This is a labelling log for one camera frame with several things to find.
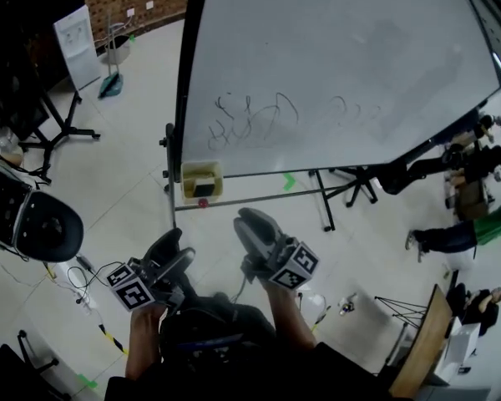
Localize yellow and black cable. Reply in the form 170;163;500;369
98;323;129;357

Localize person's left forearm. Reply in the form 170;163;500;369
124;302;168;379

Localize black cables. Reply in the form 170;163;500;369
66;255;122;304

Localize black tripod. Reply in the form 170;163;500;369
374;294;427;329

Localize black body-worn pack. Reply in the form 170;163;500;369
158;307;276;365

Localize black office chair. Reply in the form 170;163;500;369
329;156;433;208

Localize grey trash bin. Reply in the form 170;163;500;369
104;23;133;64

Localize small robot toy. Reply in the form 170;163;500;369
337;292;358;317

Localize person in black shirt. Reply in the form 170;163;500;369
104;265;393;401

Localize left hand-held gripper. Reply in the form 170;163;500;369
106;227;196;312

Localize white cardboard box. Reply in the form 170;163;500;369
436;322;481;382

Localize person's right forearm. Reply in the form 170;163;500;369
265;280;318;350

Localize white whiteboard on black stand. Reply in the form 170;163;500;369
158;0;501;232

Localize teal dustpan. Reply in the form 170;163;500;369
98;10;125;99

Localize wooden table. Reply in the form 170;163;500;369
387;282;454;398

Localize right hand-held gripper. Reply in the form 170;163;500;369
233;206;321;292

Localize beige whiteboard eraser holder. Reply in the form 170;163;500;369
180;160;225;205

